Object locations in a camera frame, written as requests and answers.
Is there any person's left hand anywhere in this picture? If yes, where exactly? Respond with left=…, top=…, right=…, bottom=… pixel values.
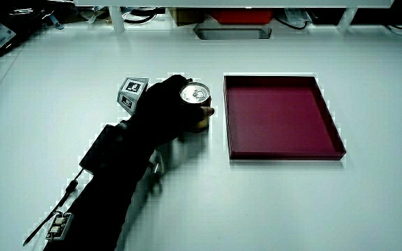
left=117, top=74, right=216, bottom=150

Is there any silver-top drink can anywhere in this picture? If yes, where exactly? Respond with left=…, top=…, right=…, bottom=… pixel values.
left=179, top=81, right=213, bottom=133

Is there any person's left forearm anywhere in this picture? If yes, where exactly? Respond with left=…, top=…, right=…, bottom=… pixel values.
left=43, top=120, right=161, bottom=251

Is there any black forearm sensor box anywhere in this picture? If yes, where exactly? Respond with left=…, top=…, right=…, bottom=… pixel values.
left=79, top=122, right=129, bottom=176

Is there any white desk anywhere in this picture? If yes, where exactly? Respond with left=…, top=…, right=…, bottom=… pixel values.
left=0, top=20, right=402, bottom=251

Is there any brown cardboard box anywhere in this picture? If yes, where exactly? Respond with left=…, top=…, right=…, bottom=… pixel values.
left=168, top=7, right=212, bottom=27

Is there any grey flat tray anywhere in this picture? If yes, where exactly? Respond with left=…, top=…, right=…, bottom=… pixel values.
left=193, top=23, right=273, bottom=40

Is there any maroon shallow tray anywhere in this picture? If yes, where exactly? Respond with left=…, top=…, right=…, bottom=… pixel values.
left=223, top=75, right=348, bottom=162

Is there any white riser shelf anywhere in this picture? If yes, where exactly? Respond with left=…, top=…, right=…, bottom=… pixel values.
left=73, top=0, right=396, bottom=35

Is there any red box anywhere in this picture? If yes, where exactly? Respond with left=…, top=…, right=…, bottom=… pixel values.
left=210, top=9, right=275, bottom=26

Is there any small circuit board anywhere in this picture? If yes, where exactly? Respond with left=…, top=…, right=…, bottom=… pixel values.
left=45, top=211, right=75, bottom=242

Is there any black bag with white label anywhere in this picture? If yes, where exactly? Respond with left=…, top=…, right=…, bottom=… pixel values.
left=0, top=0, right=50, bottom=58

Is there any coiled black cable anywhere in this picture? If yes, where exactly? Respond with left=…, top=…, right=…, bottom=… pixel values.
left=121, top=8, right=159, bottom=25

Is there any thin black cable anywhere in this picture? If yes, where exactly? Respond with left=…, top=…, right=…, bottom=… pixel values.
left=22, top=169, right=85, bottom=248

